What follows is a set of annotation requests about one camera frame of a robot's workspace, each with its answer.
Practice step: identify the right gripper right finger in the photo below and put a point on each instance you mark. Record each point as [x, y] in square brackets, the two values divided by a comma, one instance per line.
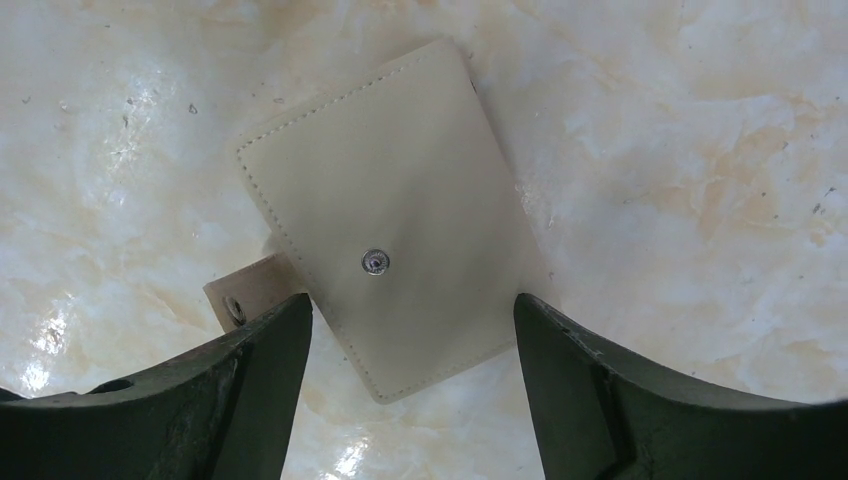
[601, 411]

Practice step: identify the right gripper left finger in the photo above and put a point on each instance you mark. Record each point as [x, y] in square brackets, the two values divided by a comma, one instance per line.
[223, 410]

